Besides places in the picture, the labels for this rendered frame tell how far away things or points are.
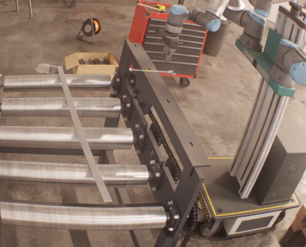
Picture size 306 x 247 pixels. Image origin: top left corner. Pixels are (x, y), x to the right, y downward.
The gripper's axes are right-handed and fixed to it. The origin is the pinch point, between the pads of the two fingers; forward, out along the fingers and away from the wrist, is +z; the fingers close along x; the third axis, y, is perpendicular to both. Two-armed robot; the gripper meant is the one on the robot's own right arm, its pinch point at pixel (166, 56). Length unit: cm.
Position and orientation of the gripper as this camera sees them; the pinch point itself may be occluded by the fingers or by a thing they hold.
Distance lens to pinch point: 230.4
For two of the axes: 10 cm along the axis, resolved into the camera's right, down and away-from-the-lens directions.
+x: -2.6, -5.8, 7.7
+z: -2.1, 8.1, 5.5
